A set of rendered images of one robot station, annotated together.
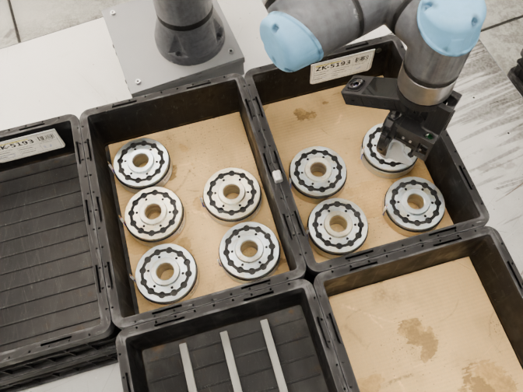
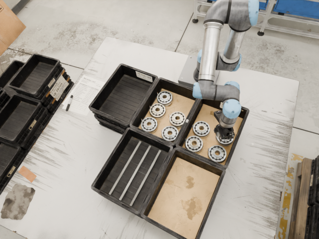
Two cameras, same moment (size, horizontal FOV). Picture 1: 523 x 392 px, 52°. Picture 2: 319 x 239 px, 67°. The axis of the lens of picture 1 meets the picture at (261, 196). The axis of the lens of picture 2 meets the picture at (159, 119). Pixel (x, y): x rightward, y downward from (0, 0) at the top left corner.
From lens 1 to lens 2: 0.61 m
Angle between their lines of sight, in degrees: 21
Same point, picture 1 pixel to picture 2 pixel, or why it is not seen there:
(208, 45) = not seen: hidden behind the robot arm
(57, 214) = (139, 96)
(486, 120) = (269, 153)
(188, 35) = not seen: hidden behind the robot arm
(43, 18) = (189, 42)
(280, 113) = (207, 109)
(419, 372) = (182, 188)
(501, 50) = not seen: outside the picture
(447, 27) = (225, 109)
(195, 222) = (165, 119)
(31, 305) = (119, 110)
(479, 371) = (196, 200)
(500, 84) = (284, 147)
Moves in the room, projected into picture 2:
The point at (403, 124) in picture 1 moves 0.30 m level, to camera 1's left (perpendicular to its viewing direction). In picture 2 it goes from (219, 128) to (173, 99)
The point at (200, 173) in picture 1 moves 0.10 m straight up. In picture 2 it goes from (175, 109) to (175, 101)
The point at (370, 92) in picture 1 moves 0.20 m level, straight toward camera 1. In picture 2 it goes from (218, 116) to (186, 134)
